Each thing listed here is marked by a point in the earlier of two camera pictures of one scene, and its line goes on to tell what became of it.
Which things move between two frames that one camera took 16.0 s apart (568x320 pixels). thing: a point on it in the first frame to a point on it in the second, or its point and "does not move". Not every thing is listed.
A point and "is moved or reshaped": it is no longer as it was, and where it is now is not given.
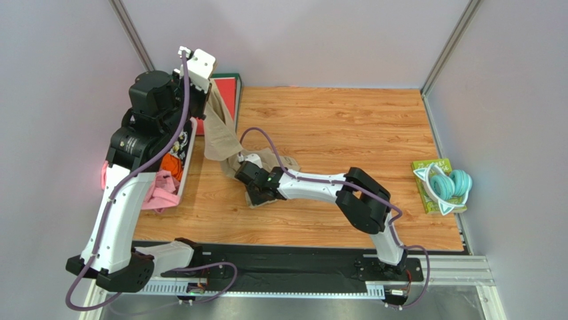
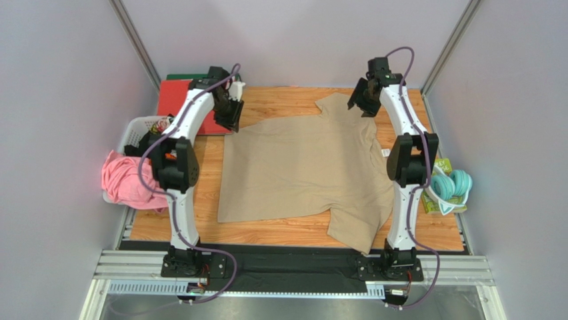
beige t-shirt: (223, 144) is moved or reshaped
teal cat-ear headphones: (451, 189) does not move
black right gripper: (245, 173) to (364, 99)
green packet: (431, 205) does not move
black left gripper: (203, 97) to (238, 107)
